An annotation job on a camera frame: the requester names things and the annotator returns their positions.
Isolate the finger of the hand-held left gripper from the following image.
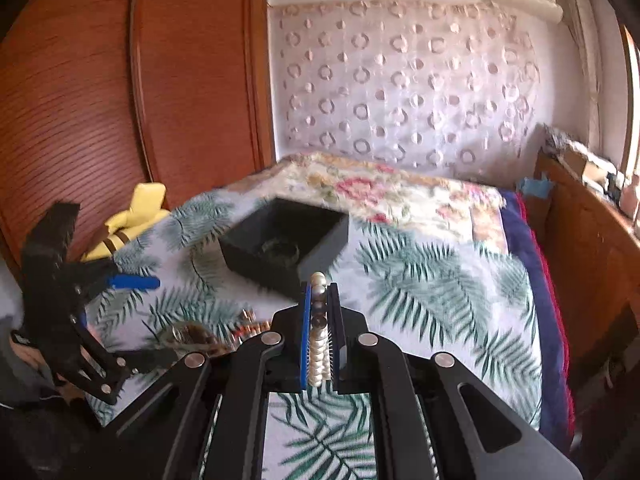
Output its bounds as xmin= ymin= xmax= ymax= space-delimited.
xmin=75 ymin=259 xmax=161 ymax=302
xmin=59 ymin=319 xmax=179 ymax=406

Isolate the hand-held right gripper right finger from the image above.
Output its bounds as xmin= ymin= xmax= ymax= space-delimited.
xmin=327 ymin=282 xmax=586 ymax=480

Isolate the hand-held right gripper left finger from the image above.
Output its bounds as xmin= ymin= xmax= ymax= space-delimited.
xmin=116 ymin=282 xmax=315 ymax=480

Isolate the white pearl bracelet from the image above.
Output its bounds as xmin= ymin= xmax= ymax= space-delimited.
xmin=307 ymin=272 xmax=334 ymax=389

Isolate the green jade bangle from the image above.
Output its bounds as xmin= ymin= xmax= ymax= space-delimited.
xmin=170 ymin=323 xmax=224 ymax=359

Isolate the black jewelry box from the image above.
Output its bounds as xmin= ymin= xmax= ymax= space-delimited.
xmin=218 ymin=196 xmax=350 ymax=297

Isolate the palm leaf print sheet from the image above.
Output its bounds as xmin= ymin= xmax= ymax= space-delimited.
xmin=82 ymin=192 xmax=544 ymax=480

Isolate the floral quilt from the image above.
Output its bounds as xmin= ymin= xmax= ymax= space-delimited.
xmin=220 ymin=152 xmax=507 ymax=257

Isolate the brown wooden wardrobe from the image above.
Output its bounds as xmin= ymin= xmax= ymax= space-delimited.
xmin=0 ymin=0 xmax=277 ymax=281

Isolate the dark blue blanket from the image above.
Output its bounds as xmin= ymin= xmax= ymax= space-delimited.
xmin=500 ymin=189 xmax=572 ymax=443

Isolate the light blue tissue pack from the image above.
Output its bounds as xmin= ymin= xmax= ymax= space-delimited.
xmin=517 ymin=174 xmax=554 ymax=199

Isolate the wooden side cabinet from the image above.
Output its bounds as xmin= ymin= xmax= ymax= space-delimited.
xmin=531 ymin=151 xmax=640 ymax=378

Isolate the sheer circle-pattern curtain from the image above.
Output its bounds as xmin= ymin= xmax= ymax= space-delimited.
xmin=267 ymin=0 xmax=544 ymax=182

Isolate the cardboard box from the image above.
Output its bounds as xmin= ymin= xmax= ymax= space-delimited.
xmin=559 ymin=144 xmax=610 ymax=187

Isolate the white wall pipe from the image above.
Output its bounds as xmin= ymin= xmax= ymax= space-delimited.
xmin=562 ymin=0 xmax=602 ymax=147

